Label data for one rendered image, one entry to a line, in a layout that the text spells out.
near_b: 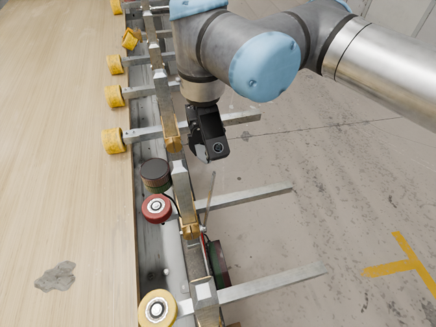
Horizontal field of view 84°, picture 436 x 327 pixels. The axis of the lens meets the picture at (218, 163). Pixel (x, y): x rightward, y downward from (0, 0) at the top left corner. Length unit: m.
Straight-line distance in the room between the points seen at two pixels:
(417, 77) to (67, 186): 0.82
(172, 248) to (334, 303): 1.01
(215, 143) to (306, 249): 1.29
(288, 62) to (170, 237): 0.76
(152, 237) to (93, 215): 0.30
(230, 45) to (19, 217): 0.71
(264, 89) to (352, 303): 1.47
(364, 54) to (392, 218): 1.72
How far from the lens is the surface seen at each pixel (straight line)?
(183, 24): 0.42
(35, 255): 0.76
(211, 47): 0.37
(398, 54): 0.39
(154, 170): 0.50
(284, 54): 0.34
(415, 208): 2.19
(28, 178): 0.93
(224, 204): 0.74
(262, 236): 1.64
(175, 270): 0.92
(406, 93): 0.38
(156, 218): 0.68
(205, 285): 0.37
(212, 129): 0.50
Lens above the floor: 1.49
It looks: 50 degrees down
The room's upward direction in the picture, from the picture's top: straight up
